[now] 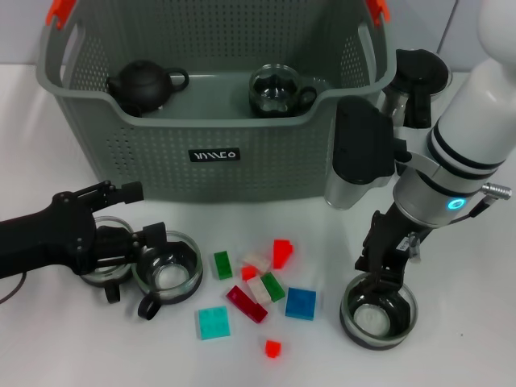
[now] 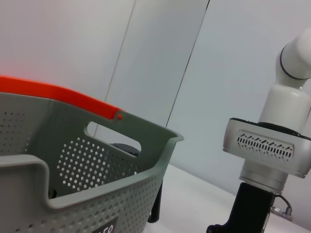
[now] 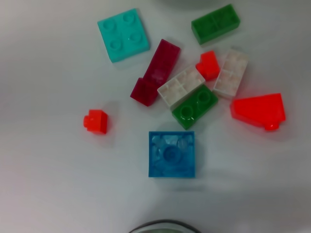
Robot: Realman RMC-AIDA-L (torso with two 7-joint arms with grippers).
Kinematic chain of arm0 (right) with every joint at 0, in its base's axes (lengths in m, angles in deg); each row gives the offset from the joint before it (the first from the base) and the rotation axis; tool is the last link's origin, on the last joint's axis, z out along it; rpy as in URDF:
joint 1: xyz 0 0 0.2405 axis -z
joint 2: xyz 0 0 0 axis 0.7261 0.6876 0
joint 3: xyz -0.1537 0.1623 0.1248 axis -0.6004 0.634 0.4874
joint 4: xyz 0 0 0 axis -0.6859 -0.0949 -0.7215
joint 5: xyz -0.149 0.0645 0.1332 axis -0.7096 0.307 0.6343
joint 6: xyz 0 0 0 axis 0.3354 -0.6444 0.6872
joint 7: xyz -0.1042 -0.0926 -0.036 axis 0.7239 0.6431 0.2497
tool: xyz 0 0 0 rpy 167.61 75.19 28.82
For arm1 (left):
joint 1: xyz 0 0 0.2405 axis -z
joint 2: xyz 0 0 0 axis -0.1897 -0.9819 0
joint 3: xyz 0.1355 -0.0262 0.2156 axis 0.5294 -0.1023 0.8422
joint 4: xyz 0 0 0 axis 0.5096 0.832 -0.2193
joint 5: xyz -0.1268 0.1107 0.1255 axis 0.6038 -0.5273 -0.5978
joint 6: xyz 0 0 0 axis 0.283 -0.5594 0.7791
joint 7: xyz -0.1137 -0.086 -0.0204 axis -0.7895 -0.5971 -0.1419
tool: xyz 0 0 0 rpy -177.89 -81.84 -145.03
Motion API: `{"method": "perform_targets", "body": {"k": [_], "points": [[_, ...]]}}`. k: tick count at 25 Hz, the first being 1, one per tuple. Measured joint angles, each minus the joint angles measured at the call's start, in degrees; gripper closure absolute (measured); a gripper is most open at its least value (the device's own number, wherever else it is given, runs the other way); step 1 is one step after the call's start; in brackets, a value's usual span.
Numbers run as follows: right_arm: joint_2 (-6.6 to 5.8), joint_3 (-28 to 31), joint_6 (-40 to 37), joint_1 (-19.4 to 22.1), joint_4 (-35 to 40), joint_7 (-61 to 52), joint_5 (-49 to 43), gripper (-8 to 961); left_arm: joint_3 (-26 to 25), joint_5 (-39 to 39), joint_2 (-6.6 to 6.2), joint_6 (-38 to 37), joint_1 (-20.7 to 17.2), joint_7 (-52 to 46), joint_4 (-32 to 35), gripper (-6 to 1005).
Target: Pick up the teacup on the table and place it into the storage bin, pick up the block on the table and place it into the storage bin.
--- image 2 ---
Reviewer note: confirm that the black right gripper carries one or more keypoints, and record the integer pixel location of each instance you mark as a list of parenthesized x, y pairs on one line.
[(250, 211)]

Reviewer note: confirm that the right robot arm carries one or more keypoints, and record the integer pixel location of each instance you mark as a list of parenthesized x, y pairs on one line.
[(286, 106)]

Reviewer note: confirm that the grey perforated storage basket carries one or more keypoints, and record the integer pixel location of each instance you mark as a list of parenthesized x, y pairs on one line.
[(150, 126)]

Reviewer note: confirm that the black clay teapot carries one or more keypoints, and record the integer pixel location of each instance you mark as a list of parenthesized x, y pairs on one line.
[(52, 193)]

